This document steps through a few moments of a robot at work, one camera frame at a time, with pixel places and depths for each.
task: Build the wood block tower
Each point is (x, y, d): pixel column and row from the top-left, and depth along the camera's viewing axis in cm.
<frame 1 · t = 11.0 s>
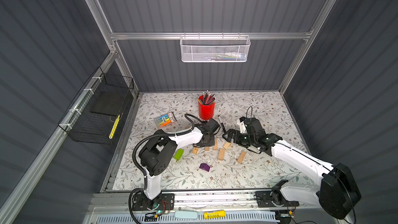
left hand: (210, 142, 93), fingers closed
right hand: (229, 138, 82), fingers open
red pencil cup: (207, 112, 103), point 7 cm above the table
coloured marker pack: (165, 120, 105), point 2 cm above the table
purple block: (204, 166, 84), point 2 cm above the table
wood block: (207, 148, 93), on the table
light wood block: (227, 145, 93), point 2 cm above the table
wood block 2: (221, 154, 89), point 2 cm above the table
wood block 3: (241, 157, 91), on the table
yellow marker in basket: (114, 127, 70), point 28 cm above the table
pencils in cup: (207, 98, 101), point 14 cm above the table

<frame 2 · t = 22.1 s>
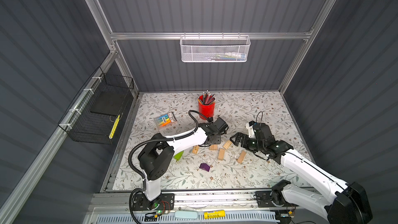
left hand: (216, 139, 89), fingers open
right hand: (237, 142, 81), fingers open
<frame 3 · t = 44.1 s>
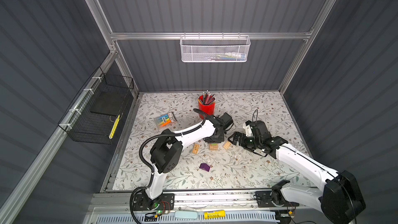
left hand: (217, 140, 88), fingers open
right hand: (235, 142, 83), fingers open
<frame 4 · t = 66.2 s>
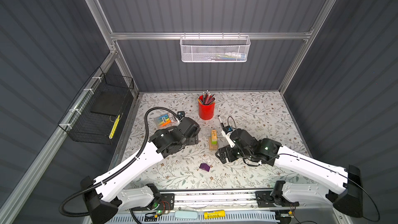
left hand: (191, 134, 73), fingers open
right hand: (223, 152, 74), fingers open
black marker pen: (222, 124, 104), on the table
printed dragon wood block: (214, 135, 86), point 11 cm above the table
green block: (214, 142, 87), point 8 cm above the table
